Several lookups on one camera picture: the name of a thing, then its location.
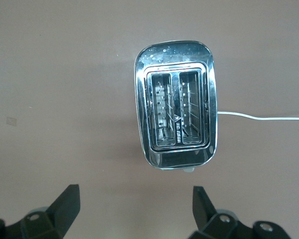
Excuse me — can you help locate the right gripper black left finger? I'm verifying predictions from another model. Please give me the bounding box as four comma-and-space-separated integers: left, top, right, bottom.
0, 184, 80, 239

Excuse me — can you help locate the white toaster power cable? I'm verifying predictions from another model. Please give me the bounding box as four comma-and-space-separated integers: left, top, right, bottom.
216, 111, 299, 121

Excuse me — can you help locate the chrome two-slot toaster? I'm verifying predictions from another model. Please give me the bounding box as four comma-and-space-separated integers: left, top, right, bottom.
134, 39, 218, 173

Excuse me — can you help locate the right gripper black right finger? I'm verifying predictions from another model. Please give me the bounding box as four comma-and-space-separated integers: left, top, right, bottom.
189, 186, 290, 239

